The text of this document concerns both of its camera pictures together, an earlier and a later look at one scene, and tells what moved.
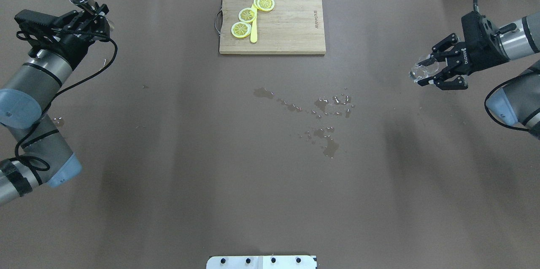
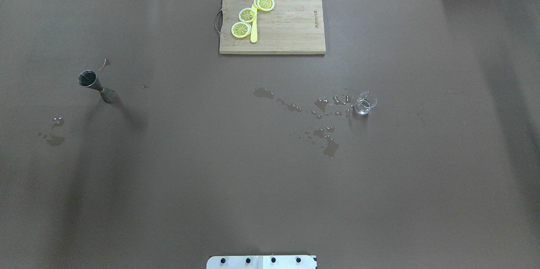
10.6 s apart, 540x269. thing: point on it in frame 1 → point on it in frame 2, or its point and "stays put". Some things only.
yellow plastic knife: x=254 y=31 stays put
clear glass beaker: x=418 y=72 → x=365 y=100
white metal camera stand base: x=260 y=262 stays put
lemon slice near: x=241 y=30 stays put
